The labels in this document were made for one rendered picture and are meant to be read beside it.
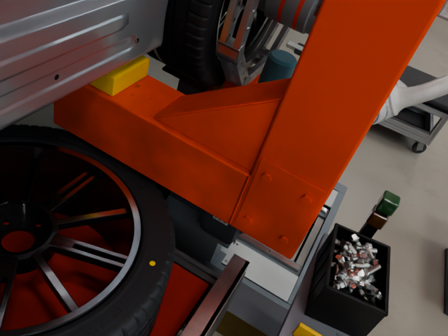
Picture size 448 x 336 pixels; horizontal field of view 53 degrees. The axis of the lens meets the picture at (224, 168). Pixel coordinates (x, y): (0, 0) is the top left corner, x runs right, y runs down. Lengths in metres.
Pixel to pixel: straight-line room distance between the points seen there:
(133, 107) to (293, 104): 0.38
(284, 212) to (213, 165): 0.18
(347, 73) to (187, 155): 0.40
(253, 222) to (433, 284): 1.19
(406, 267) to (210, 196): 1.19
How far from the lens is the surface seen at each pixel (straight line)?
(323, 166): 0.85
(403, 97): 1.45
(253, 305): 1.42
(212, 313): 1.05
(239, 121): 0.89
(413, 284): 1.98
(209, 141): 0.95
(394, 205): 1.10
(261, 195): 0.94
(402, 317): 1.85
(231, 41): 1.21
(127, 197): 1.06
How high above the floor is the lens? 1.27
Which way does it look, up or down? 39 degrees down
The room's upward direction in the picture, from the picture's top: 20 degrees clockwise
